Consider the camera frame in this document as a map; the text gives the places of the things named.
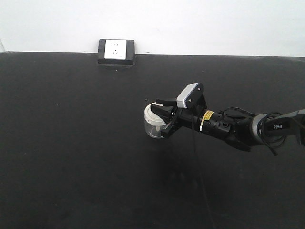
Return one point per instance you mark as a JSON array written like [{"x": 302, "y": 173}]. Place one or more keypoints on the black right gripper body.
[{"x": 189, "y": 118}]

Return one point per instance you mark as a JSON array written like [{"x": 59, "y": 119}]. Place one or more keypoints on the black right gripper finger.
[
  {"x": 167, "y": 102},
  {"x": 166, "y": 113}
]

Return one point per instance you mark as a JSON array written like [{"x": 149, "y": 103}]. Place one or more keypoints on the glass jar with white lid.
[{"x": 153, "y": 123}]

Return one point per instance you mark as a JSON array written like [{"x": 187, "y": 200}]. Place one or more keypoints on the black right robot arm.
[{"x": 239, "y": 128}]

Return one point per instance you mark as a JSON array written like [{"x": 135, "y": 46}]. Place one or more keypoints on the black desktop socket box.
[{"x": 116, "y": 52}]

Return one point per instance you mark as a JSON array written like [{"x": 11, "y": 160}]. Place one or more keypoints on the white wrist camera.
[{"x": 191, "y": 96}]

